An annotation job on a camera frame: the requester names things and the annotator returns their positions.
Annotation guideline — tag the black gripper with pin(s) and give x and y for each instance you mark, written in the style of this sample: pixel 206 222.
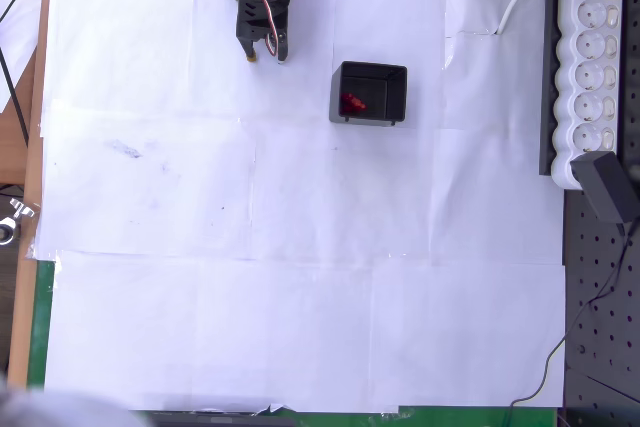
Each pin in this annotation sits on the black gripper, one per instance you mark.
pixel 255 27

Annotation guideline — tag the black square bin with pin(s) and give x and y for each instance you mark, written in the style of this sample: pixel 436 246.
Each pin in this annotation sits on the black square bin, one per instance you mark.
pixel 395 97

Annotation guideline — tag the white paper table cover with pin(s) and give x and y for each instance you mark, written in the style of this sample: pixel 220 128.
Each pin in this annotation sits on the white paper table cover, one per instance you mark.
pixel 300 247

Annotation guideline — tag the white sheet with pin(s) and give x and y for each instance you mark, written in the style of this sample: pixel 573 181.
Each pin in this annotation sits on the white sheet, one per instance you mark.
pixel 17 22

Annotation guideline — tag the silver wing nut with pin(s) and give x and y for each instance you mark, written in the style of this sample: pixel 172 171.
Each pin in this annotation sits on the silver wing nut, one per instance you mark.
pixel 22 208

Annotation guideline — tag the white power strip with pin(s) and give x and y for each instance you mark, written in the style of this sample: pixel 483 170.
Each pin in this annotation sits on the white power strip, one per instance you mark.
pixel 590 72

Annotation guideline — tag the green cutting mat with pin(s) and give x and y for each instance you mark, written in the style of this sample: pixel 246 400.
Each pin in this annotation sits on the green cutting mat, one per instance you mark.
pixel 40 322

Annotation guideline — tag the black power adapter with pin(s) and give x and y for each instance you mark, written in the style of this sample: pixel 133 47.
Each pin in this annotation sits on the black power adapter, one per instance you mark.
pixel 605 184

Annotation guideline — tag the dark flat device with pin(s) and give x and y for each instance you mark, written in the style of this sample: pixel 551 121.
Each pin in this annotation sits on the dark flat device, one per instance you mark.
pixel 220 420

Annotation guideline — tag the blurred grey object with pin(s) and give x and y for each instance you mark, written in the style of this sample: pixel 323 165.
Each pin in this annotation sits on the blurred grey object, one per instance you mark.
pixel 45 407

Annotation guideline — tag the black pegboard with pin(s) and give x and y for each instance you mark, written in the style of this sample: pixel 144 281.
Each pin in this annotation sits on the black pegboard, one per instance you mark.
pixel 605 322

